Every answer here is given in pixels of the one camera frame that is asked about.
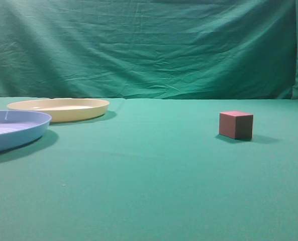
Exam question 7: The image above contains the green backdrop cloth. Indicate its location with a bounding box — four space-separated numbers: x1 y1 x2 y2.
0 1 298 99

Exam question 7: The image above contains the cream yellow plastic plate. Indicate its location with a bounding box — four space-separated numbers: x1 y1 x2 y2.
7 98 110 123

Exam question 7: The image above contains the light blue plastic plate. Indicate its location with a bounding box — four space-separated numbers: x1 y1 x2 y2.
0 110 52 152

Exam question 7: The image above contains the red cube block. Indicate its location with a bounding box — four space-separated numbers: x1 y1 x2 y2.
219 111 254 139

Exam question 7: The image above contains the green table cloth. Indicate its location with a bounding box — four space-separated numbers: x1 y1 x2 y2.
0 99 298 240

